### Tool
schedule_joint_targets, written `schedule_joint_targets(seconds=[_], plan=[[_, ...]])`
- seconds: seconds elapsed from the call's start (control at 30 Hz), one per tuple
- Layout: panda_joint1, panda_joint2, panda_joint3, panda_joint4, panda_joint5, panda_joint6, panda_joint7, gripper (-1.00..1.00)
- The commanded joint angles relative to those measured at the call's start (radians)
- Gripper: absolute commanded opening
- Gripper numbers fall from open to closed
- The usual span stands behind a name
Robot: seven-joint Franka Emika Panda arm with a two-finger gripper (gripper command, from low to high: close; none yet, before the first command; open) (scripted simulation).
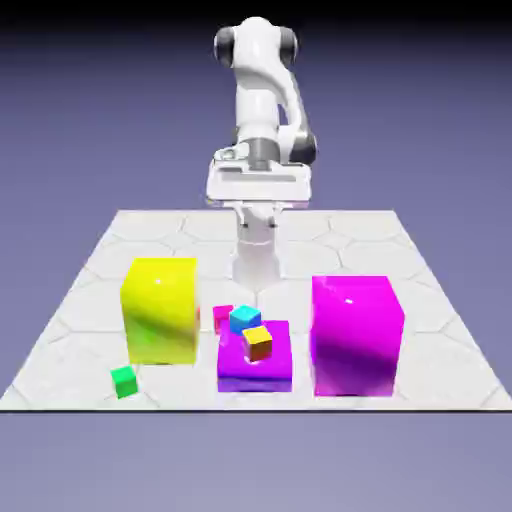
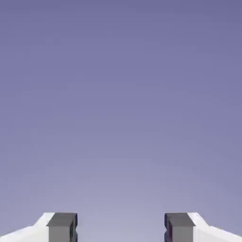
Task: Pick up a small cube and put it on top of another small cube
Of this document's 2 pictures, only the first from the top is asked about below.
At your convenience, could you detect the small orange cube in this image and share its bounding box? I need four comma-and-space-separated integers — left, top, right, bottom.
242, 325, 274, 363

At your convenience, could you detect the flat large magenta box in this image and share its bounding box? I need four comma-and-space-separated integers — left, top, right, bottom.
216, 319, 293, 394

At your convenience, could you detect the small cyan cube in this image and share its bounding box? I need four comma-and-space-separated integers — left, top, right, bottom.
228, 304, 263, 336

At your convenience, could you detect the tall large magenta box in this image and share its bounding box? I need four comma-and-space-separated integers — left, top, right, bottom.
310, 274, 406, 398

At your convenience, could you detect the large yellow box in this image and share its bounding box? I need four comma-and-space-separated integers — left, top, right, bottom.
120, 256, 201, 366

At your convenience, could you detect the small pink cube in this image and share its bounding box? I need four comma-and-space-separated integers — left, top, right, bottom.
212, 304, 235, 335

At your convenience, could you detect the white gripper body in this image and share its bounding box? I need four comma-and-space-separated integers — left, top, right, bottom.
205, 158, 313, 210

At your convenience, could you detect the small green cube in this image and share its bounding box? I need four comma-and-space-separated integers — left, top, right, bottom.
109, 364, 139, 400

